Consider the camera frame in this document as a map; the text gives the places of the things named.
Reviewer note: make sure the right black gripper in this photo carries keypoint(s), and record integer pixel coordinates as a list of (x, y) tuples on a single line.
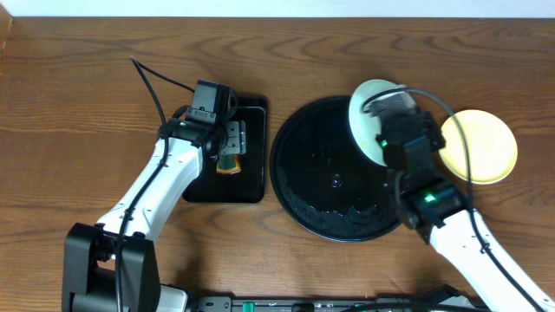
[(431, 128)]

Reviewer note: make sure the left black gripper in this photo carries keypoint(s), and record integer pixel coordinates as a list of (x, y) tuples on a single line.
[(224, 141)]

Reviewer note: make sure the yellow plate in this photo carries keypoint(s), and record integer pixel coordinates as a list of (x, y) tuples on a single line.
[(492, 146)]

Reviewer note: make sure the light blue plate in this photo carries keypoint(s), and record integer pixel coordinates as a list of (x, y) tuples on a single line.
[(364, 125)]

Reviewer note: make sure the orange and green sponge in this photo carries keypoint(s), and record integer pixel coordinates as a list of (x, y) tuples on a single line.
[(228, 164)]

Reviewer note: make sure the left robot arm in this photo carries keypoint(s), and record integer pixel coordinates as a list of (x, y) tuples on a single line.
[(112, 265)]

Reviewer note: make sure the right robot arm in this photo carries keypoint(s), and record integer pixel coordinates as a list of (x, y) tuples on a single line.
[(467, 243)]

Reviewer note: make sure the black rectangular tray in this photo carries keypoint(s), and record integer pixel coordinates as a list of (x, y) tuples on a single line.
[(247, 185)]

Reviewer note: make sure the black round tray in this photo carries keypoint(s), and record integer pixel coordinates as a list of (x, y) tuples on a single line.
[(323, 181)]

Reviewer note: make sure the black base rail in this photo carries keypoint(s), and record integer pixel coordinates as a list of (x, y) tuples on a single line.
[(228, 304)]

